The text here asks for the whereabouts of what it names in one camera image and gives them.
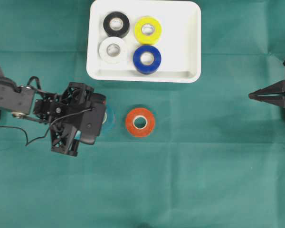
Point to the yellow tape roll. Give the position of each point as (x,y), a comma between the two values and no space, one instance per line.
(147,30)

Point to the white plastic case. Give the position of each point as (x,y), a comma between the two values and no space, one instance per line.
(179,43)

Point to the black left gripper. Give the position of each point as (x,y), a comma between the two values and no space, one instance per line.
(65,113)

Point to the white tape roll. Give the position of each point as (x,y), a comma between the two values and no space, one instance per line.
(113,50)

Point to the black tape roll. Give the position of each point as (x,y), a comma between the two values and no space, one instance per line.
(110,31)

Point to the green tape roll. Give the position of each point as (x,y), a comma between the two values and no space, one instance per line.
(108,121)

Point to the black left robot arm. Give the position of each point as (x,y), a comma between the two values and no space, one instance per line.
(17,99)

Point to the blue tape roll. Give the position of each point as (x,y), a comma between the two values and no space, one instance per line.
(140,66)

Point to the green table cloth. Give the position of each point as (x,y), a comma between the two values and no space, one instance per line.
(215,159)

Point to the orange tape roll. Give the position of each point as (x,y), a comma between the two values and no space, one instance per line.
(140,113)

